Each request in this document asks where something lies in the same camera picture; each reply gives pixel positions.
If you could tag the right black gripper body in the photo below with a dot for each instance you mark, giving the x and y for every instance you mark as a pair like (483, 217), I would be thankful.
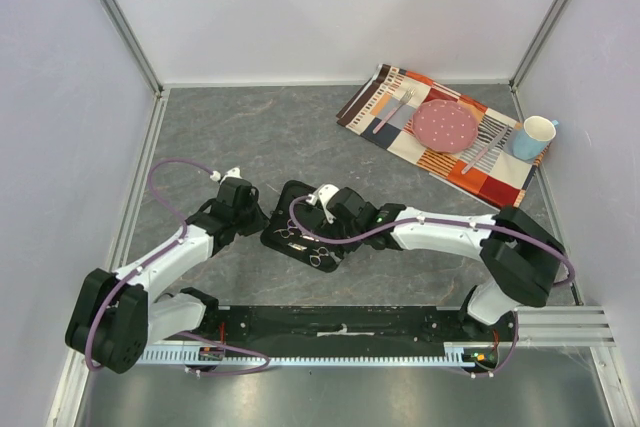
(332, 229)

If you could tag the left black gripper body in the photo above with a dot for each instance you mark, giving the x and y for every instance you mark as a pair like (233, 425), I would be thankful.
(250, 220)

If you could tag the black zipper tool case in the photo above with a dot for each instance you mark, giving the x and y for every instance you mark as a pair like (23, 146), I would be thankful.
(291, 190)

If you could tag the silver hair scissors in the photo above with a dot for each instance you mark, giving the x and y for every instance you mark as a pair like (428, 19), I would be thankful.
(315, 254)

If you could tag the silver thinning scissors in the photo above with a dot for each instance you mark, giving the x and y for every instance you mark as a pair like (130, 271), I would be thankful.
(290, 230)

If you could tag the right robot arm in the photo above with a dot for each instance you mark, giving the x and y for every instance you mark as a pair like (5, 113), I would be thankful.
(524, 260)

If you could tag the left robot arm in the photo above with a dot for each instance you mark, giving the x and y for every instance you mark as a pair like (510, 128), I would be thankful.
(118, 314)

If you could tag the patchwork placemat cloth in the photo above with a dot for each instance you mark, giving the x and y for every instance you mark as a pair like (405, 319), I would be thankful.
(499, 179)

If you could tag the pink dotted plate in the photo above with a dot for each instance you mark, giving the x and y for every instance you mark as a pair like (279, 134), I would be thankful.
(444, 126)

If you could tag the blue white mug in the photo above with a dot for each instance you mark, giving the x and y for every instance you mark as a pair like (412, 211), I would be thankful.
(533, 137)

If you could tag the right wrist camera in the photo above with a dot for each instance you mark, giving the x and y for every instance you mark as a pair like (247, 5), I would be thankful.
(322, 195)

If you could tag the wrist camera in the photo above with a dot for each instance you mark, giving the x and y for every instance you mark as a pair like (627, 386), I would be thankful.
(322, 195)
(218, 177)

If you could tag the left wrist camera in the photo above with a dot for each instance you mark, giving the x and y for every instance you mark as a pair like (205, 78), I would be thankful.
(218, 177)

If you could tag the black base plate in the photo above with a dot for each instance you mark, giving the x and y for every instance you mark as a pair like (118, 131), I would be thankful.
(279, 326)

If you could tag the pink handled fork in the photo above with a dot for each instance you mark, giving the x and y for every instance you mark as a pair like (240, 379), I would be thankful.
(406, 98)

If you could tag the pink handled knife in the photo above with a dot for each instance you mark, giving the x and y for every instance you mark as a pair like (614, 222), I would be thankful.
(493, 143)

